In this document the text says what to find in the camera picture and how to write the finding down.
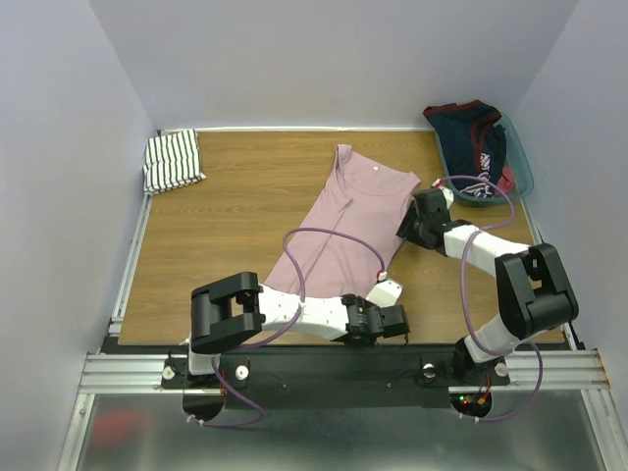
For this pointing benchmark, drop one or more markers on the black white striped tank top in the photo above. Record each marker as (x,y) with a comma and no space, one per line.
(172,161)

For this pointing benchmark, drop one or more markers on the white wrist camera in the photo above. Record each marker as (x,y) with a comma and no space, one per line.
(386,292)
(446,191)

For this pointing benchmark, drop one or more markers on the left aluminium frame rail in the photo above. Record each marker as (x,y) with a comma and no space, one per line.
(83,407)

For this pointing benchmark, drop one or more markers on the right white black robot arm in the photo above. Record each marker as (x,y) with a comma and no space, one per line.
(534,294)

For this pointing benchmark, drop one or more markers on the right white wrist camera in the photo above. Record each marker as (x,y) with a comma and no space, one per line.
(446,191)

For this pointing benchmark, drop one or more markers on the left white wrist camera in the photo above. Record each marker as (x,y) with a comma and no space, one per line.
(386,292)

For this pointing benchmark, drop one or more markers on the red garment in basket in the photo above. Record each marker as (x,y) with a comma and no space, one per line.
(506,182)

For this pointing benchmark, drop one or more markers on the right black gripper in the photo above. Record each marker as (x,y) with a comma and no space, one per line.
(412,226)

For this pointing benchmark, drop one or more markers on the pink tank top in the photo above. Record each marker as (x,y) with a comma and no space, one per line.
(348,234)

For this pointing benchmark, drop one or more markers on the aluminium frame rail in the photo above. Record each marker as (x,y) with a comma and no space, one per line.
(563,371)
(83,407)
(591,237)

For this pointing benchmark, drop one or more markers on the dark navy maroon garment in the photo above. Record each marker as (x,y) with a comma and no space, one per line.
(473,144)

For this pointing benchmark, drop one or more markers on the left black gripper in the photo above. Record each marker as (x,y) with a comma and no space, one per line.
(368,304)

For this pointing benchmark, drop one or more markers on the front aluminium frame rail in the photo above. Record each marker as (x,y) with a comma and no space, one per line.
(563,371)

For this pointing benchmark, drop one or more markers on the teal plastic basket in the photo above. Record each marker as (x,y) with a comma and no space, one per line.
(515,159)

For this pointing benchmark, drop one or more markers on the right aluminium frame rail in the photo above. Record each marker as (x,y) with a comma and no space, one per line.
(591,237)

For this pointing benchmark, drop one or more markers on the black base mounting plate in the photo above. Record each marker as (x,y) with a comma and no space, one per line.
(300,377)

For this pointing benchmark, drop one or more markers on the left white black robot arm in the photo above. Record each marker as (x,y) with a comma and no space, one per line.
(226,313)

